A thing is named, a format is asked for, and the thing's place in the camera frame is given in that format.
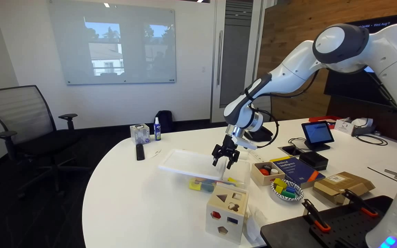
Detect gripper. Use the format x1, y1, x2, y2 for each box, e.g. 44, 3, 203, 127
212, 135, 240, 170

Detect clear plastic storage bin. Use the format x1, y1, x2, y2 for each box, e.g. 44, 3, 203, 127
187, 158, 252, 194

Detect white storage bin lid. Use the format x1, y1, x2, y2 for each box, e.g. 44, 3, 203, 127
158, 148, 227, 180

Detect heap of coloured blocks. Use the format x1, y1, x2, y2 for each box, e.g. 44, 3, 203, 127
189, 177, 237, 193

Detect small wooden box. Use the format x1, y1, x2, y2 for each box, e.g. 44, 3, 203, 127
251, 161, 286, 187

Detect wooden shape sorter cube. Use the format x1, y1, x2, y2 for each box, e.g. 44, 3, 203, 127
205, 185, 250, 245

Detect yellow block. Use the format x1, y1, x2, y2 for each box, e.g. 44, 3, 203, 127
274, 178, 288, 194

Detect black backpack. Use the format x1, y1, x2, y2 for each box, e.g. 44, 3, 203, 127
155, 110, 174, 134

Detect clear plastic bag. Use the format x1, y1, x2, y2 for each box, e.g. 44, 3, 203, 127
244, 204, 268, 246

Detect spray bottle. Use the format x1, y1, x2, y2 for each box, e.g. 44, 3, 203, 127
153, 117, 162, 141

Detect blue book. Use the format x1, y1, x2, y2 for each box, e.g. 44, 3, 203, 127
270, 156, 326, 189

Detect striped bowl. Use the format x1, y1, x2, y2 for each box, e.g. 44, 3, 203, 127
271, 179, 304, 203

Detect black whiteboard eraser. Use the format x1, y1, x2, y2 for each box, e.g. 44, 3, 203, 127
135, 143, 146, 161

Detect tissue box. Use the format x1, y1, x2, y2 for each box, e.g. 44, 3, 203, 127
130, 123, 151, 145

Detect small black box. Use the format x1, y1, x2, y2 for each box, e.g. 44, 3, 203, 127
299, 151, 329, 171

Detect tablet on stand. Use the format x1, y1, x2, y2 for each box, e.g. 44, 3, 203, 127
301, 121, 335, 152

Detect door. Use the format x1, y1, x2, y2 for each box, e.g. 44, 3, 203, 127
210, 0, 265, 123

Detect black and orange clamp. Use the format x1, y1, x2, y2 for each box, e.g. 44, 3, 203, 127
341, 188, 379, 218
302, 198, 332, 233

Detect cardboard box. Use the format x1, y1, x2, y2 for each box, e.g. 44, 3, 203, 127
313, 171, 376, 206

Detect small white box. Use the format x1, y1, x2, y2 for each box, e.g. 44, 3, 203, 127
334, 118, 356, 136

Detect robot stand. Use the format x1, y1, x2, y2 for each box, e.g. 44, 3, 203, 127
260, 195, 394, 248

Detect white and grey device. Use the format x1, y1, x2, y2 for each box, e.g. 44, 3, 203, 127
352, 117, 375, 137

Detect glass whiteboard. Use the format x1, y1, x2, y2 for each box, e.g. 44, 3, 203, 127
48, 0, 177, 85

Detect office chair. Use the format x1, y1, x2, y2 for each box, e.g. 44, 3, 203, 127
0, 85, 91, 201

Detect door handle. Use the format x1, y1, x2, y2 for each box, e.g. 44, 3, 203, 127
216, 30, 223, 87

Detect wall monitor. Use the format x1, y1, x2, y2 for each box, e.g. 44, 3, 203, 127
323, 12, 397, 108

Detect coil of black cable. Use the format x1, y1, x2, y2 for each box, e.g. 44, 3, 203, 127
355, 134, 389, 146

